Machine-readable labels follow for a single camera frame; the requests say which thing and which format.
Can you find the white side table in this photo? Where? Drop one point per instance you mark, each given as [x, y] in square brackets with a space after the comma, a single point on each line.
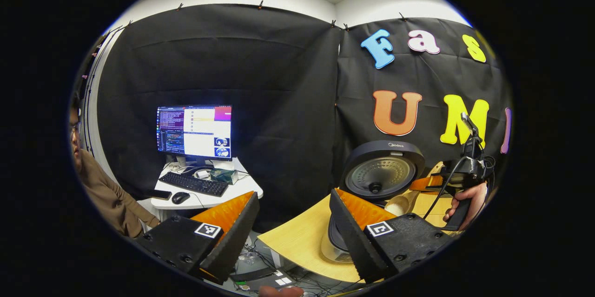
[232, 194]

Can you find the green box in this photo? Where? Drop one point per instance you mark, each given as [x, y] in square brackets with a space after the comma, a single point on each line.
[223, 176]

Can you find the black backdrop cloth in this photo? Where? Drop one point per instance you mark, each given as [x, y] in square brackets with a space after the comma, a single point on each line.
[279, 83]

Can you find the black box white labels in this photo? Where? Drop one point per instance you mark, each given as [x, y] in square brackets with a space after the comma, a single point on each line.
[265, 278]

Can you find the computer monitor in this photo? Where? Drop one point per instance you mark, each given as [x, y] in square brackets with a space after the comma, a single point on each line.
[195, 132]

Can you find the black smartphone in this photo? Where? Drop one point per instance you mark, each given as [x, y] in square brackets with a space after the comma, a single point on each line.
[158, 194]

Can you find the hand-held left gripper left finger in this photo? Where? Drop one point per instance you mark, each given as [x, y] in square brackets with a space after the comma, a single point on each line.
[237, 236]

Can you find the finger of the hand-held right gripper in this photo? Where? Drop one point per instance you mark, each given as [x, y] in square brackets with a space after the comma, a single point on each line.
[425, 183]

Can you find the black rice cooker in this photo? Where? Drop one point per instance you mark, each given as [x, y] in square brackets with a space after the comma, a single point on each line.
[381, 176]

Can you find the black keyboard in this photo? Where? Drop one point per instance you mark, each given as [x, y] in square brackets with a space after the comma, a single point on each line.
[195, 184]

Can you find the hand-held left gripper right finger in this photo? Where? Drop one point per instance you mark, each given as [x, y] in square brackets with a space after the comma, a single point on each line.
[355, 241]

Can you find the black computer mouse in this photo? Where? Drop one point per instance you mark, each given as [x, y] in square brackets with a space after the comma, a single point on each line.
[180, 198]

